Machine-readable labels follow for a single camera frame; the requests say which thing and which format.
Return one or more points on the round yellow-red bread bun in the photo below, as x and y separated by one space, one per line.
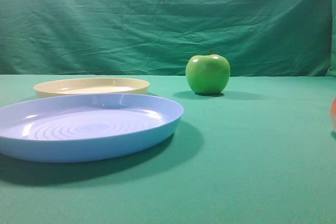
333 114

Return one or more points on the yellow plastic plate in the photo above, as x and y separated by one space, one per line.
91 86

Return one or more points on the blue plastic plate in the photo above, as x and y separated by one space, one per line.
87 127

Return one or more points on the green apple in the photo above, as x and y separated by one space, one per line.
207 74

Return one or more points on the green tablecloth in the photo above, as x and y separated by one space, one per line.
263 152

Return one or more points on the green backdrop cloth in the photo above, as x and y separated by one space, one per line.
158 37

